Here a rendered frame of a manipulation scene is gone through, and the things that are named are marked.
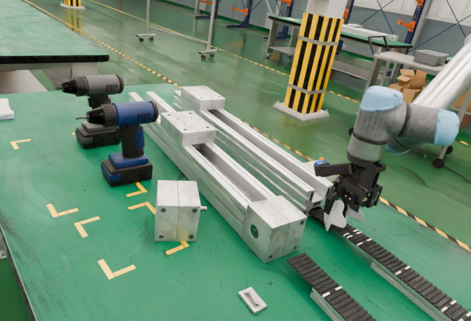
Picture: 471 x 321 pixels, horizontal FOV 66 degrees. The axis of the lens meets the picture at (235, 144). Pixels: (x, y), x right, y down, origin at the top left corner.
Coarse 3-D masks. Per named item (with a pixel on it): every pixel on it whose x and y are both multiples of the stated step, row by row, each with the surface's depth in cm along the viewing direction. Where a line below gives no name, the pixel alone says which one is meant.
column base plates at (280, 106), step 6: (66, 6) 923; (72, 6) 932; (276, 108) 427; (282, 108) 422; (288, 108) 422; (294, 114) 410; (300, 114) 407; (306, 114) 411; (312, 114) 414; (318, 114) 417; (324, 114) 424; (306, 120) 402
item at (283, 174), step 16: (176, 96) 150; (208, 112) 131; (224, 112) 133; (224, 128) 120; (240, 128) 124; (224, 144) 120; (240, 144) 112; (256, 144) 118; (272, 144) 113; (240, 160) 113; (256, 160) 107; (272, 160) 103; (288, 160) 106; (256, 176) 108; (272, 176) 101; (288, 176) 96; (304, 176) 101; (272, 192) 102; (288, 192) 96; (304, 192) 91; (320, 192) 96; (304, 208) 93
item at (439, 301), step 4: (440, 296) 71; (444, 296) 71; (448, 296) 71; (432, 300) 70; (436, 300) 70; (440, 300) 70; (444, 300) 70; (448, 300) 70; (432, 304) 69; (436, 304) 69; (440, 304) 69; (444, 304) 69
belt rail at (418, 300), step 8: (376, 264) 80; (384, 272) 78; (392, 280) 76; (400, 280) 75; (400, 288) 75; (408, 288) 73; (408, 296) 74; (416, 296) 73; (416, 304) 72; (424, 304) 72; (432, 312) 70; (440, 312) 68; (440, 320) 69; (448, 320) 67
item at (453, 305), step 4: (452, 300) 71; (448, 304) 69; (452, 304) 69; (456, 304) 70; (440, 308) 68; (444, 308) 68; (448, 308) 68; (452, 308) 69; (456, 308) 68; (460, 308) 69; (444, 312) 68; (448, 312) 67; (452, 312) 67; (448, 316) 67
